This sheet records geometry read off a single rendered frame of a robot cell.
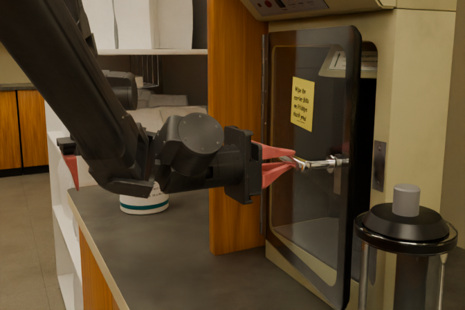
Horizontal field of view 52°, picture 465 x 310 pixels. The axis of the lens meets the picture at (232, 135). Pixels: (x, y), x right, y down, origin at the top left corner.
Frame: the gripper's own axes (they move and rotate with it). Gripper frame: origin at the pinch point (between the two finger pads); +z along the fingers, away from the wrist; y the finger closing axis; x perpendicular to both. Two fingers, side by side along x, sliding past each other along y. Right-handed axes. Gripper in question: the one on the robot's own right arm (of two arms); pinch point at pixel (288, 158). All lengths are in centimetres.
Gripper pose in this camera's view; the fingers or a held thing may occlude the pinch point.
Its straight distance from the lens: 70.9
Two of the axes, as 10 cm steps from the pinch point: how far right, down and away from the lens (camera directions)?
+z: 8.9, -0.7, 4.4
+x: -4.5, -1.5, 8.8
